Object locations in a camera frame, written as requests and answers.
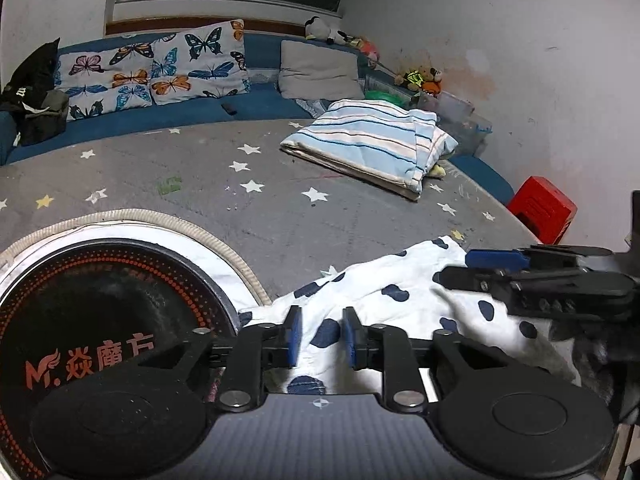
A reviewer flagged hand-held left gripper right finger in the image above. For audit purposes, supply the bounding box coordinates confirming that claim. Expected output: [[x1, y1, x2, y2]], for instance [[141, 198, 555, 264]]
[[341, 306, 505, 412]]

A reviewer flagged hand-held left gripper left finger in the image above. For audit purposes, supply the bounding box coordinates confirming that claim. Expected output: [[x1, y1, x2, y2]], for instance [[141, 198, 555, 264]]
[[132, 305, 304, 412]]

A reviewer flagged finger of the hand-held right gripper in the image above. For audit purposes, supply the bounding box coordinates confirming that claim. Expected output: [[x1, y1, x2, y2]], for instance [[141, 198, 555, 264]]
[[465, 246, 617, 270], [434, 265, 636, 319]]

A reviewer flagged white navy polka dot garment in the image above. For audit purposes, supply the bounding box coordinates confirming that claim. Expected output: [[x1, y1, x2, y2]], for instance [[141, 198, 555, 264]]
[[237, 235, 583, 396]]

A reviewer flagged black clothes pile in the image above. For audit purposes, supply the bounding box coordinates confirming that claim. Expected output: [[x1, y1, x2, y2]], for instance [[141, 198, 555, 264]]
[[0, 37, 71, 147]]

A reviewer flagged red plastic stool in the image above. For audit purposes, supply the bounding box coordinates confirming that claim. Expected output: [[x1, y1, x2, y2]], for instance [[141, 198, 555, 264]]
[[506, 176, 578, 245]]

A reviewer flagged clear plastic storage bin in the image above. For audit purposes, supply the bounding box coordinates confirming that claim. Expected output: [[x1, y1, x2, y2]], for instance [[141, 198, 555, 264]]
[[417, 90, 493, 158]]

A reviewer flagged folded striped cloth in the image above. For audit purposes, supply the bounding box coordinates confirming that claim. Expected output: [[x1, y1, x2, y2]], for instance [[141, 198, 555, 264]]
[[280, 99, 458, 202]]

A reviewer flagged brown orange plush toy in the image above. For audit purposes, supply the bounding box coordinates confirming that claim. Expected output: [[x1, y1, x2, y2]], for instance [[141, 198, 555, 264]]
[[420, 65, 445, 98]]

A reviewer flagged green plastic basin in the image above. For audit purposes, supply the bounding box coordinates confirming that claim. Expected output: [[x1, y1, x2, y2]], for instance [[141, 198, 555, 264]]
[[364, 89, 408, 108]]

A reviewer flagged round black induction cooktop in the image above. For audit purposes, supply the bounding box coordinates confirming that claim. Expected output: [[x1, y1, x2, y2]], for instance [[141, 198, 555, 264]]
[[0, 207, 273, 480]]

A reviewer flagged blue sofa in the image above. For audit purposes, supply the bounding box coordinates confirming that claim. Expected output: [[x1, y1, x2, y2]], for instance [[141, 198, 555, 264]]
[[0, 30, 516, 206]]

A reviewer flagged pink plush toy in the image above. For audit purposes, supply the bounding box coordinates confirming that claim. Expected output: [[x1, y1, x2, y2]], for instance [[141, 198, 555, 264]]
[[357, 37, 383, 68]]

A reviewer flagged plain grey pillow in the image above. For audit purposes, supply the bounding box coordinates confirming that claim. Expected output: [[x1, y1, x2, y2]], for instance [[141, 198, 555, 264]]
[[277, 40, 366, 101]]

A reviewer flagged butterfly print pillow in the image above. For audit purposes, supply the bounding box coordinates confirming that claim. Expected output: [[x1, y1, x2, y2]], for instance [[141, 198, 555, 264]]
[[52, 35, 161, 122], [150, 19, 251, 106]]

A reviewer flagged black white plush toy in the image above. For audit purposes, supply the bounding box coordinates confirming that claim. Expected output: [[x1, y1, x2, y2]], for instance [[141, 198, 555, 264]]
[[305, 16, 351, 45]]

